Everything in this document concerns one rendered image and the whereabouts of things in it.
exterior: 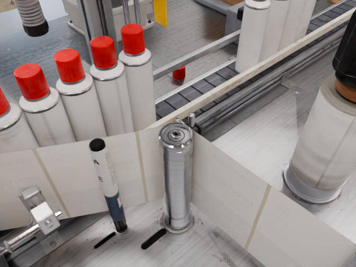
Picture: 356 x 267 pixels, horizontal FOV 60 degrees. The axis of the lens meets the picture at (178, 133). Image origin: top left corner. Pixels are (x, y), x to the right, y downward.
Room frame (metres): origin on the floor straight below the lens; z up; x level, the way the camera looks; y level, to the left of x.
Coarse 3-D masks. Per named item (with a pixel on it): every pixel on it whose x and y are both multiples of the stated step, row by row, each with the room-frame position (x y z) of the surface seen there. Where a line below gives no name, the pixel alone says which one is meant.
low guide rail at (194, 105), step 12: (348, 12) 0.83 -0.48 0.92; (336, 24) 0.78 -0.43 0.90; (312, 36) 0.70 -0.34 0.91; (288, 48) 0.65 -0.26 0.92; (264, 60) 0.59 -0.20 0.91; (276, 60) 0.61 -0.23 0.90; (252, 72) 0.56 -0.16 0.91; (228, 84) 0.51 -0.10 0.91; (240, 84) 0.53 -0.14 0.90; (204, 96) 0.47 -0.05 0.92; (216, 96) 0.48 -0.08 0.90; (180, 108) 0.43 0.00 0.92; (192, 108) 0.44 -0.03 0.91; (168, 120) 0.40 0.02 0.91
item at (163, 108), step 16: (352, 0) 0.99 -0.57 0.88; (320, 16) 0.88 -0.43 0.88; (336, 16) 0.88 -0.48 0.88; (304, 48) 0.70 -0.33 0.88; (208, 80) 0.57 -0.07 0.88; (224, 80) 0.57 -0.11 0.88; (256, 80) 0.57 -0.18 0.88; (176, 96) 0.51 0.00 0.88; (192, 96) 0.51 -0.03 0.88; (224, 96) 0.51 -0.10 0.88; (160, 112) 0.46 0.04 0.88
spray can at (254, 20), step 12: (252, 0) 0.60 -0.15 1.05; (264, 0) 0.60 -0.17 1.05; (252, 12) 0.59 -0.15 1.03; (264, 12) 0.59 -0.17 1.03; (252, 24) 0.59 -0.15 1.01; (264, 24) 0.59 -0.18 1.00; (240, 36) 0.61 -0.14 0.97; (252, 36) 0.58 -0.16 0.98; (240, 48) 0.60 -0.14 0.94; (252, 48) 0.58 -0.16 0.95; (240, 60) 0.59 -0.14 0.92; (252, 60) 0.58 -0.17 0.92; (240, 72) 0.59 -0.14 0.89
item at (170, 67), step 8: (224, 40) 0.60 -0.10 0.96; (232, 40) 0.62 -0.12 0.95; (200, 48) 0.57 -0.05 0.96; (208, 48) 0.57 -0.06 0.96; (216, 48) 0.58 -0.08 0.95; (184, 56) 0.54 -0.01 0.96; (192, 56) 0.54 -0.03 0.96; (200, 56) 0.55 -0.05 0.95; (168, 64) 0.51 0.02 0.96; (176, 64) 0.51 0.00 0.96; (184, 64) 0.53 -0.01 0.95; (160, 72) 0.49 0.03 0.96; (168, 72) 0.50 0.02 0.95
